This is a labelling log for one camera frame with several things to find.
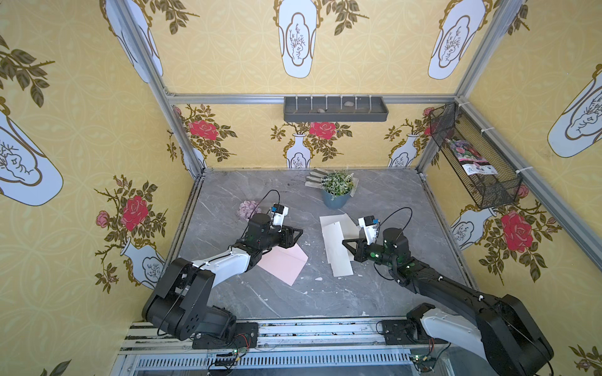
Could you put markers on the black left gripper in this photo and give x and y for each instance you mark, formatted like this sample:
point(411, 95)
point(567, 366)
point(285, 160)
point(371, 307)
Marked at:
point(284, 236)

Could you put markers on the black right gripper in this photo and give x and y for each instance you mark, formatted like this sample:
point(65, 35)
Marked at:
point(360, 249)

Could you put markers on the lined letter paper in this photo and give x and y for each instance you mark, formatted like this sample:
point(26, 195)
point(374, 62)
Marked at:
point(336, 252)

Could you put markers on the pink envelope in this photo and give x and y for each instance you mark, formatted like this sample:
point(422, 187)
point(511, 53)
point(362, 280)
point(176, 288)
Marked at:
point(285, 264)

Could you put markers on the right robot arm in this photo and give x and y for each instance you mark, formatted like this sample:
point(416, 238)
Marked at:
point(499, 330)

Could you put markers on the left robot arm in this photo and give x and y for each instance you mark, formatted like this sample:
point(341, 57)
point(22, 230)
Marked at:
point(178, 306)

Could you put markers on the purple artificial flower bunch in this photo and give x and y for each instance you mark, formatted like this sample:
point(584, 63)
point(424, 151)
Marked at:
point(247, 210)

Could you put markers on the blue-grey plant pot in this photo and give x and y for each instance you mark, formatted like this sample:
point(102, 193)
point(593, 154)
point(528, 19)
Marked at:
point(335, 202)

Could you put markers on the green potted plant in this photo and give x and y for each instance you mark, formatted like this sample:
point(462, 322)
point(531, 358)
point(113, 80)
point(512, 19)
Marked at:
point(338, 183)

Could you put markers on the flower seed packet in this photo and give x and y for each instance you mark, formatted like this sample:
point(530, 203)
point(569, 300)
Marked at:
point(469, 158)

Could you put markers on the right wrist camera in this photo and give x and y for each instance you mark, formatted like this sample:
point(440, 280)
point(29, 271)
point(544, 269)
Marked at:
point(370, 225)

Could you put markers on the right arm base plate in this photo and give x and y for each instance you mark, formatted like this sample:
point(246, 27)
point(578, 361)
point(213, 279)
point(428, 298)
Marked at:
point(399, 332)

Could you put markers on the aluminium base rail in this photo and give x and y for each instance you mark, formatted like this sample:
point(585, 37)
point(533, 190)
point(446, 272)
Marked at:
point(329, 342)

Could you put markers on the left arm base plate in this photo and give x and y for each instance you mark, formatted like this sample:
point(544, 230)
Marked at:
point(240, 335)

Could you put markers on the grey wall shelf tray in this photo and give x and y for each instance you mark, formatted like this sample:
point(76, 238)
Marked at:
point(330, 108)

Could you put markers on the black wire mesh basket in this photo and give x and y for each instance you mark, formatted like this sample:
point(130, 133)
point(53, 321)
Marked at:
point(490, 179)

